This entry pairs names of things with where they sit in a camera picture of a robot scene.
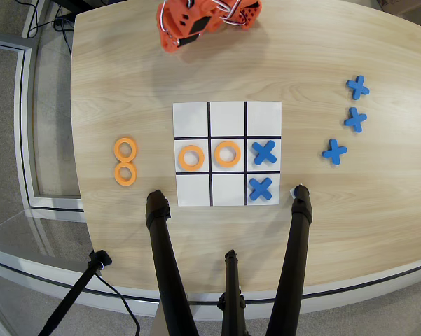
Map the short black tripod leg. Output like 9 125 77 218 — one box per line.
216 249 248 336

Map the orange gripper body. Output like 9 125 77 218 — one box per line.
156 0 214 54

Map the cardboard box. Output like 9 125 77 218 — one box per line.
375 0 421 15

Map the black floor cable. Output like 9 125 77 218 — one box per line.
22 0 74 57

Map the orange foam ring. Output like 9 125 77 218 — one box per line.
113 136 139 164
113 162 139 186
177 144 206 173
214 140 242 167

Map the white tic-tac-toe board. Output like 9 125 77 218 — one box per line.
172 101 283 207

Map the thin black stand pole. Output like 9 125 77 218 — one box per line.
37 249 113 336

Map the blue foam cross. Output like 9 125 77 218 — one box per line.
345 75 371 101
247 177 274 202
322 138 348 166
343 106 368 134
251 139 278 166

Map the white metal floor frame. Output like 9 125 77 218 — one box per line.
0 37 85 213

